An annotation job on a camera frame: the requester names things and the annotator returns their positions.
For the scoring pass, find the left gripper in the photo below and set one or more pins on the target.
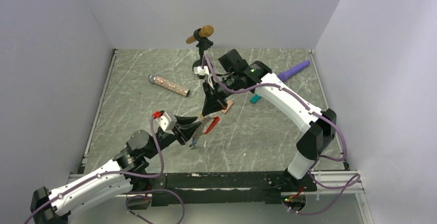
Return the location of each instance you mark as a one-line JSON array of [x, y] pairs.
[[187, 127]]

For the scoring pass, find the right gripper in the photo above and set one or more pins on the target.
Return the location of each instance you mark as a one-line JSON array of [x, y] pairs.
[[214, 101]]

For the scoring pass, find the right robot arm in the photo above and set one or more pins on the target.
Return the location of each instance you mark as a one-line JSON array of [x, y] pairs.
[[316, 124]]

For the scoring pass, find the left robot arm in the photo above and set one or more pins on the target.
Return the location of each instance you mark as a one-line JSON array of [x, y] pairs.
[[124, 173]]

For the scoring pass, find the wooden block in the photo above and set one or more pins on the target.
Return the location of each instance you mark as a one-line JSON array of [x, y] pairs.
[[228, 107]]

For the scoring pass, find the teal block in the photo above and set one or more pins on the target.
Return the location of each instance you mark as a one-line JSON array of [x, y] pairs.
[[255, 99]]

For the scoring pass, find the glitter microphone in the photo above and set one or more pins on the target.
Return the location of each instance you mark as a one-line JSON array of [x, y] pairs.
[[169, 85]]

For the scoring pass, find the black microphone stand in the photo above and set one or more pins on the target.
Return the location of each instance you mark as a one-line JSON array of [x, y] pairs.
[[202, 45]]

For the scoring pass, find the gold microphone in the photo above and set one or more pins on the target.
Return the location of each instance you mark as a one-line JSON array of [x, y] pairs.
[[201, 33]]

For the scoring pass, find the purple microphone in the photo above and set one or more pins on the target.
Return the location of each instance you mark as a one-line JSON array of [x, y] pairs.
[[284, 76]]

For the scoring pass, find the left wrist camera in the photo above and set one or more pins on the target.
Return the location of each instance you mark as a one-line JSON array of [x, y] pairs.
[[166, 120]]

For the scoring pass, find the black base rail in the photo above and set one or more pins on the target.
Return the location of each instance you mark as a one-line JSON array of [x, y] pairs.
[[269, 187]]

